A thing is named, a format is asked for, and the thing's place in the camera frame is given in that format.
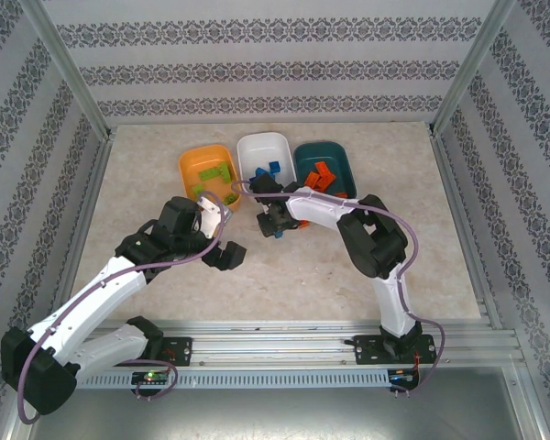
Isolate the left black mount plate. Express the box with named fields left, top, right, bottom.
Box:
left=162, top=336, right=194, bottom=368

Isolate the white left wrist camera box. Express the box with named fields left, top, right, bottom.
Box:
left=196, top=192, right=235, bottom=239

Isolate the right aluminium side rail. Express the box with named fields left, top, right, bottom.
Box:
left=428, top=126, right=505, bottom=331

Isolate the left controller board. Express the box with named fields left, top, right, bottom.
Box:
left=131, top=371, right=170, bottom=385

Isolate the white plastic container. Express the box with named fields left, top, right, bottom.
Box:
left=236, top=131, right=298, bottom=192

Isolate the slotted grey cable tray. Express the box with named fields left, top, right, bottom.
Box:
left=80, top=369, right=391, bottom=391

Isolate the aluminium side rail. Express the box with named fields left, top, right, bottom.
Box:
left=49, top=127, right=118, bottom=322
left=428, top=126, right=505, bottom=331

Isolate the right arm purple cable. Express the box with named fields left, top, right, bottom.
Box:
left=230, top=179, right=445, bottom=395

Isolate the short purple cable loop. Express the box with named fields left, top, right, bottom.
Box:
left=135, top=363, right=181, bottom=401

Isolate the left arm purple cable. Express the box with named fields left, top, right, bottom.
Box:
left=16, top=191, right=226, bottom=425

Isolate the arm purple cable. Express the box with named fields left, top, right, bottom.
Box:
left=16, top=191, right=226, bottom=425
left=230, top=179, right=445, bottom=395

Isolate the aluminium corner post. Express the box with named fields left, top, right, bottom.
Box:
left=428, top=0, right=522, bottom=138
left=20, top=0, right=116, bottom=138

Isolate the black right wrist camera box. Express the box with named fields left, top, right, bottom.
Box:
left=249, top=173, right=284, bottom=198

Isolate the left aluminium side rail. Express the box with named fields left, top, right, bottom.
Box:
left=49, top=127, right=118, bottom=322

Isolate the left aluminium corner post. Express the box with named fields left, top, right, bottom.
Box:
left=20, top=0, right=116, bottom=138

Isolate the black mount plate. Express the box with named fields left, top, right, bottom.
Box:
left=353, top=334, right=436, bottom=367
left=162, top=336, right=194, bottom=368

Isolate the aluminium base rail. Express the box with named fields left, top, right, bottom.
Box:
left=29, top=319, right=522, bottom=369

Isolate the right black mount plate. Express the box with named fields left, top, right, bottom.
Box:
left=353, top=334, right=436, bottom=367

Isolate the right aluminium corner post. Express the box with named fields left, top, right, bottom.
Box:
left=428, top=0, right=522, bottom=138

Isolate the orange plastic container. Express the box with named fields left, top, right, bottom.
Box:
left=178, top=144, right=243, bottom=215

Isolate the teal plastic container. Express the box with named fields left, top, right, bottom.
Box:
left=292, top=140, right=357, bottom=203

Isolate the grey metal base panel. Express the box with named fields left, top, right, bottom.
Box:
left=4, top=366, right=546, bottom=440

